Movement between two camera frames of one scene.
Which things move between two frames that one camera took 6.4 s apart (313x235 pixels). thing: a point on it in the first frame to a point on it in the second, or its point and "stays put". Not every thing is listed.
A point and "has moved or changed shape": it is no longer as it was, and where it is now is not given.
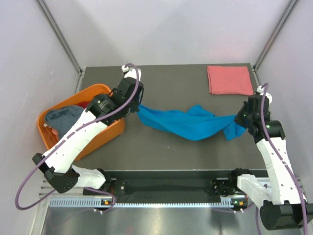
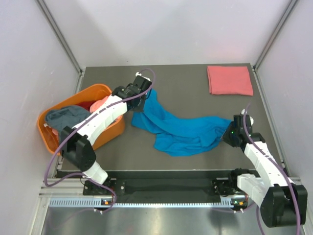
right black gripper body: x=243 y=116 to x=229 y=135
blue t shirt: x=193 y=123 has moved or changed shape
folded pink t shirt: x=230 y=80 stays put
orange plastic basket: x=114 y=130 stays put
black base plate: x=170 y=187 stays put
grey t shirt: x=62 y=119 stays put
